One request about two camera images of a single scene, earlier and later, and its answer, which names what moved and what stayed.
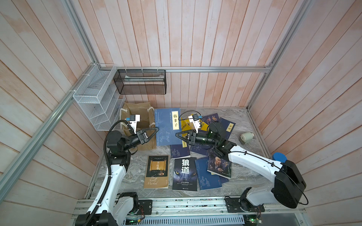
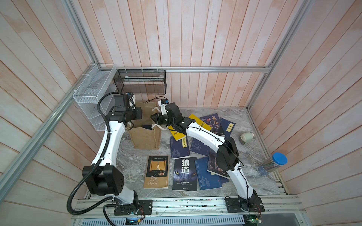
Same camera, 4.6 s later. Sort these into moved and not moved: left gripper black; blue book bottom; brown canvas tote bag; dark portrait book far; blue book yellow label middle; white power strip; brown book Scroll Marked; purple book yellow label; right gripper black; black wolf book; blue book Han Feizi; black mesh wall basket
Moved: white power strip; blue book Han Feizi; left gripper black; right gripper black
Not moved: black mesh wall basket; brown book Scroll Marked; black wolf book; dark portrait book far; brown canvas tote bag; purple book yellow label; blue book yellow label middle; blue book bottom
